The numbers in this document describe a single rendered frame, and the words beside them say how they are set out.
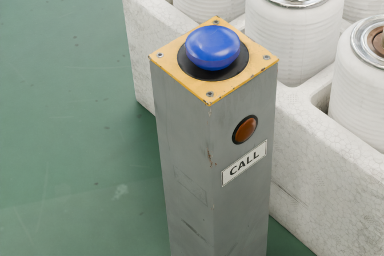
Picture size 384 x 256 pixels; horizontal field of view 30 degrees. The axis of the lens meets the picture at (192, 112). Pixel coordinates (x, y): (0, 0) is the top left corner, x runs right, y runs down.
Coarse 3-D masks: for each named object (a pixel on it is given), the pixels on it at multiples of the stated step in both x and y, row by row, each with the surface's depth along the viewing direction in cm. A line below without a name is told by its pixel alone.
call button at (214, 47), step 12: (192, 36) 52; (204, 36) 52; (216, 36) 52; (228, 36) 52; (192, 48) 52; (204, 48) 51; (216, 48) 51; (228, 48) 51; (192, 60) 52; (204, 60) 51; (216, 60) 51; (228, 60) 51
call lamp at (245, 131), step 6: (246, 120) 54; (252, 120) 55; (240, 126) 54; (246, 126) 54; (252, 126) 55; (240, 132) 54; (246, 132) 55; (252, 132) 55; (240, 138) 55; (246, 138) 55
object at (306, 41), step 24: (264, 0) 68; (336, 0) 68; (264, 24) 68; (288, 24) 67; (312, 24) 67; (336, 24) 69; (288, 48) 69; (312, 48) 69; (336, 48) 72; (288, 72) 71; (312, 72) 71
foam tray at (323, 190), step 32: (128, 0) 81; (160, 0) 80; (128, 32) 86; (160, 32) 79; (288, 96) 69; (320, 96) 70; (288, 128) 68; (320, 128) 66; (288, 160) 71; (320, 160) 67; (352, 160) 63; (288, 192) 75; (320, 192) 70; (352, 192) 65; (288, 224) 78; (320, 224) 73; (352, 224) 68
